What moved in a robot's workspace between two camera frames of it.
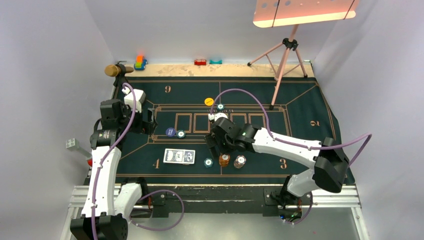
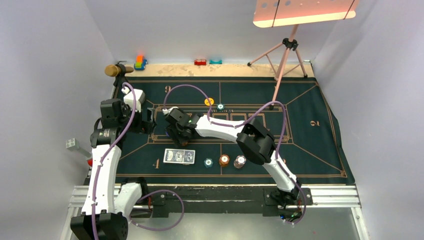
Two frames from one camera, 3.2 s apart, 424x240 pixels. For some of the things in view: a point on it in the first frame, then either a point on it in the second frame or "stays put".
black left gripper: [145, 127] stays put
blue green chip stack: [208, 162] stays put
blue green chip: [220, 106] stays put
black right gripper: [212, 140] → [178, 139]
